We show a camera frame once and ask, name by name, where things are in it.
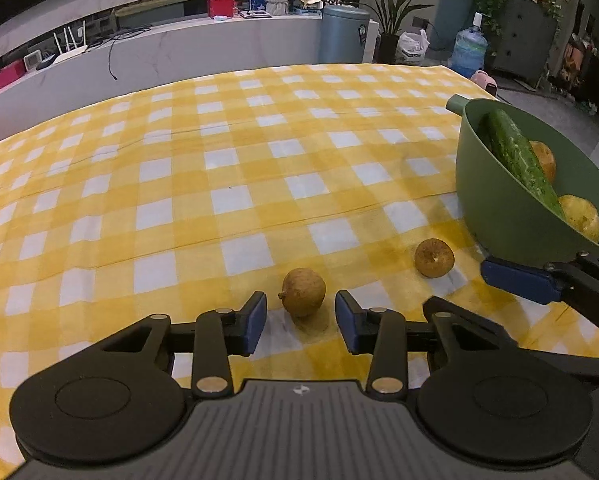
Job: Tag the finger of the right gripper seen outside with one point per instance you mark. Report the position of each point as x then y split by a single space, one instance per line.
576 283

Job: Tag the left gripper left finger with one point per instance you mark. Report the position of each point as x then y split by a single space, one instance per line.
213 337

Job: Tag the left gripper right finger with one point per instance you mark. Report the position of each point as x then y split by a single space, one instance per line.
388 337

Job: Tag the brown longan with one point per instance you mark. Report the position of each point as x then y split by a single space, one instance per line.
302 292
433 258

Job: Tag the green colander bowl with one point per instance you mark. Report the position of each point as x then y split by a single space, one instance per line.
502 215

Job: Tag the green cucumber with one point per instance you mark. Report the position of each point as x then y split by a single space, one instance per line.
509 145

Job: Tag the yellow apple lower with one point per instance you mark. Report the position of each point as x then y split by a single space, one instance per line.
581 215

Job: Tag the yellow apple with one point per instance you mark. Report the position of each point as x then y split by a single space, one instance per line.
546 160
581 215

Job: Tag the yellow apple upper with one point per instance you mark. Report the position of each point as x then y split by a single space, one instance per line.
546 160

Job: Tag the yellow checkered tablecloth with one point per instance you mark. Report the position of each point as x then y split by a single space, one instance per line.
191 196

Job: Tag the water jug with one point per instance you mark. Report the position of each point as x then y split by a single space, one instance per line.
468 55

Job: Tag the white marble tv counter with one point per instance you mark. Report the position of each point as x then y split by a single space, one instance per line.
160 55

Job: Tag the white plastic bag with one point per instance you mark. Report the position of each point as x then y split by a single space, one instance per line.
411 48

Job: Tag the blue grey trash bin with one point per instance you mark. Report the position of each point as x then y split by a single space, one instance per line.
343 34

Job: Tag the potted plant right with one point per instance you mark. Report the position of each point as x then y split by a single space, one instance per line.
390 15

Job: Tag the white wifi router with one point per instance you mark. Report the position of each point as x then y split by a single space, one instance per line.
70 41

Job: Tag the red box on counter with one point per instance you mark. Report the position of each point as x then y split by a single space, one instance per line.
222 8

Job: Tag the pink box on counter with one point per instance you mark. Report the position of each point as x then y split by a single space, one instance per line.
12 73

